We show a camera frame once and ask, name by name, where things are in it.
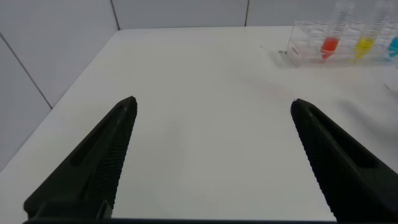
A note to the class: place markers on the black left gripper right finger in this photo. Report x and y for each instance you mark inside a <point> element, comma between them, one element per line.
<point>345,168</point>

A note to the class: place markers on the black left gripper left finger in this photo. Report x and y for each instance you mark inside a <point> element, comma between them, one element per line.
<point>93,168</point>

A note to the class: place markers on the test tube with yellow pigment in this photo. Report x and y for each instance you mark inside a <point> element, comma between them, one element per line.
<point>364,45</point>

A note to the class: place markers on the test tube with blue pigment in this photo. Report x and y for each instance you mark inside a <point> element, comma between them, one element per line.
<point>394,48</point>

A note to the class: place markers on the test tube with red pigment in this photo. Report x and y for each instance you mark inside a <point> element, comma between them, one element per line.
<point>330,45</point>

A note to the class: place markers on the clear plastic test tube rack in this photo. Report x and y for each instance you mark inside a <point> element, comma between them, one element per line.
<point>306,40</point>

